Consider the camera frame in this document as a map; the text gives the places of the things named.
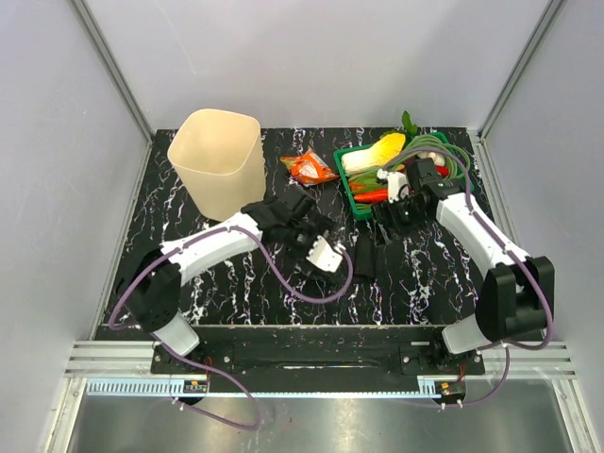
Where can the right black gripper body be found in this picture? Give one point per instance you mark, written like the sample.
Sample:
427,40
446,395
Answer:
403,213

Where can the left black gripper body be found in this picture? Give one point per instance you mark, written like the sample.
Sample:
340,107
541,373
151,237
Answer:
303,234

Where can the black trash bag roll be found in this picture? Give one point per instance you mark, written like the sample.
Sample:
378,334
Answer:
362,264

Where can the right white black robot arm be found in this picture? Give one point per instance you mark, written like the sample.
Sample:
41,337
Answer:
516,295

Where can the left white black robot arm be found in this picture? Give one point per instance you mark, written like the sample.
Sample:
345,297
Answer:
151,296

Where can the beige plastic trash bin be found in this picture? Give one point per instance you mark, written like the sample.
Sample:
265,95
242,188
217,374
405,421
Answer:
218,156

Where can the large orange carrot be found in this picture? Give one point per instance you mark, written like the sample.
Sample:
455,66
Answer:
372,197

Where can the green leafy vegetable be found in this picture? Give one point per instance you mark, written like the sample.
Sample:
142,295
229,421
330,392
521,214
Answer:
365,181

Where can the green plastic basket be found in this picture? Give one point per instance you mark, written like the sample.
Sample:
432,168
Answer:
363,212

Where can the orange snack packet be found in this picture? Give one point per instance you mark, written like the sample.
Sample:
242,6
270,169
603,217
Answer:
309,169

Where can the yellow white napa cabbage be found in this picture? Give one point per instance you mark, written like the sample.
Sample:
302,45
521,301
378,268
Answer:
377,154

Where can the red chili pepper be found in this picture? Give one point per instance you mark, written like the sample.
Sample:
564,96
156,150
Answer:
443,171

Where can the green long beans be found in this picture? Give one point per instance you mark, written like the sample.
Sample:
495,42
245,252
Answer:
457,160

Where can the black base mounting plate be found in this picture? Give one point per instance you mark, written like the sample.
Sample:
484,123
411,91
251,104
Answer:
322,360

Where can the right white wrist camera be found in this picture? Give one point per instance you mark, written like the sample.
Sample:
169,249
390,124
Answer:
397,185

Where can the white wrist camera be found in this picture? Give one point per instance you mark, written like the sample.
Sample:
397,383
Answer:
323,256
397,185

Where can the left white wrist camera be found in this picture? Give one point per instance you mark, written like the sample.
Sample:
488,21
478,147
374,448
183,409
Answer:
323,256

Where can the aluminium frame rail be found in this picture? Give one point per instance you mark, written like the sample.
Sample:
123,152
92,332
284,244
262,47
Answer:
516,406

